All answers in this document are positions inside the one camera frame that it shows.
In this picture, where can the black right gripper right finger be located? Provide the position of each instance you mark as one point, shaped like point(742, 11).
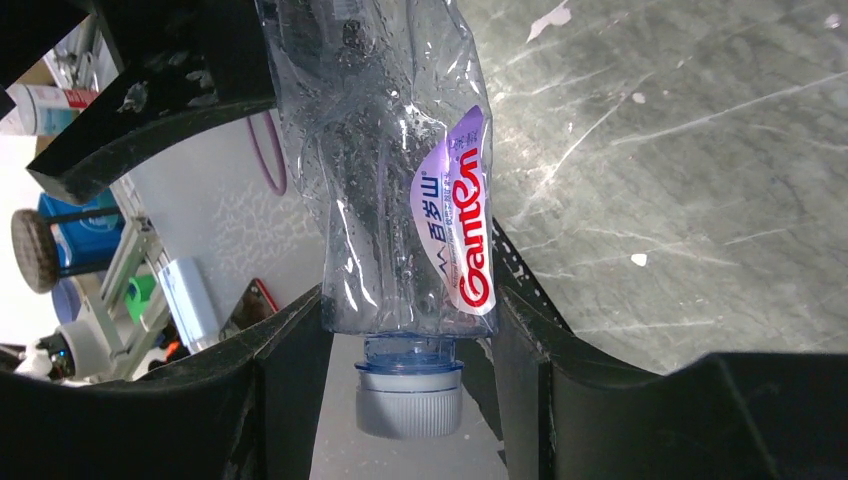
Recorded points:
point(570, 411)

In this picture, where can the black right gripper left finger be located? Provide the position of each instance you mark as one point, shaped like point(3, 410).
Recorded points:
point(245, 408)

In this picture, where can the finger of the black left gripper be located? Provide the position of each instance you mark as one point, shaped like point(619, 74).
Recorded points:
point(184, 67)

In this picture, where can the white cap clear bottle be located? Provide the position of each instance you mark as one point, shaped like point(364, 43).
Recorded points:
point(387, 130)

